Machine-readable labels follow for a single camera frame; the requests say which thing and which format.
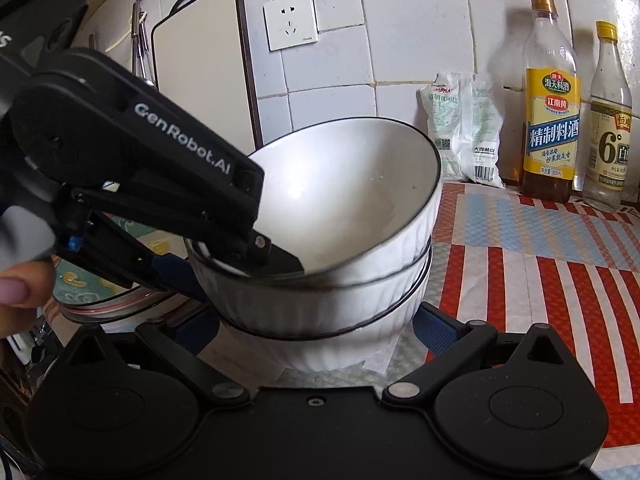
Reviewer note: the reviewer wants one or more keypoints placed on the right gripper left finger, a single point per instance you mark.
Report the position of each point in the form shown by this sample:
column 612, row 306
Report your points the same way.
column 176, row 339

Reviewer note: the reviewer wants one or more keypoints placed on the left hand pink nails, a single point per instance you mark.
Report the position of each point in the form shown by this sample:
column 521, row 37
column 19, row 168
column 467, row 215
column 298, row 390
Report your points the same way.
column 23, row 289

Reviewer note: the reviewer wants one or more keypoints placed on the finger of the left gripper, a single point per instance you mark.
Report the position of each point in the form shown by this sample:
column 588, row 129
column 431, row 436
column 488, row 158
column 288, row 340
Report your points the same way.
column 272, row 257

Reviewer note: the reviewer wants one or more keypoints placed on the white cutting board dark rim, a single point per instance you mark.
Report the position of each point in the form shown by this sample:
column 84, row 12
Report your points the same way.
column 201, row 60

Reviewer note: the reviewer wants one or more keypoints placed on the white salt bag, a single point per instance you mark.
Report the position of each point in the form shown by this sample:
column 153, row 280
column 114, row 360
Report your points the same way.
column 465, row 114

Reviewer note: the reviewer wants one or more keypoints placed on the white plate black rim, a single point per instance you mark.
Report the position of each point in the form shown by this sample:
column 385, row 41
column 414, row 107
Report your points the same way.
column 128, row 325

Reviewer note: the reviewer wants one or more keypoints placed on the white wall socket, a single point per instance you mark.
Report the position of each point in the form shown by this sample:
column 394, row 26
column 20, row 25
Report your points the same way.
column 290, row 23

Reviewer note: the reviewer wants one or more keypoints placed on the metal ladle hanging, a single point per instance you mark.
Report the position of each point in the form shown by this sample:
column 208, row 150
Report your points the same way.
column 140, row 62

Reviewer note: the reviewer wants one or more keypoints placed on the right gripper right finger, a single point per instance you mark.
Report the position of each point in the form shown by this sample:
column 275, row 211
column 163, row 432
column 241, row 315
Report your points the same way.
column 457, row 348

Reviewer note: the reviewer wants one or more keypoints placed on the cooking wine bottle yellow label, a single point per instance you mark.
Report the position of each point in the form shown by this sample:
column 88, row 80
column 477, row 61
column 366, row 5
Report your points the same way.
column 552, row 108

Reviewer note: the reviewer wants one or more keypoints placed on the white vinegar bottle yellow cap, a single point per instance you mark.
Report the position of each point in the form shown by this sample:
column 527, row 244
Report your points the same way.
column 610, row 125

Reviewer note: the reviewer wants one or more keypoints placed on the pink rabbit carrot plate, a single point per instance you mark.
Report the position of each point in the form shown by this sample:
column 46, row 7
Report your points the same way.
column 115, row 309

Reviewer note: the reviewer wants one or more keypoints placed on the white ribbed bowl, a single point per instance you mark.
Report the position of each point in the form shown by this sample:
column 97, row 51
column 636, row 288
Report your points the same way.
column 356, row 201
column 290, row 314
column 347, row 348

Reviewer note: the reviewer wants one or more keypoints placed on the teal fried egg plate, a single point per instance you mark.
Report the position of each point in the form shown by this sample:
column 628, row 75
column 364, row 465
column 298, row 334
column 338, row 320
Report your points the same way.
column 80, row 290

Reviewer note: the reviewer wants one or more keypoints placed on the striped patchwork table cloth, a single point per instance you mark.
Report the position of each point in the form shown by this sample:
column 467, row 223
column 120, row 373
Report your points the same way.
column 513, row 262

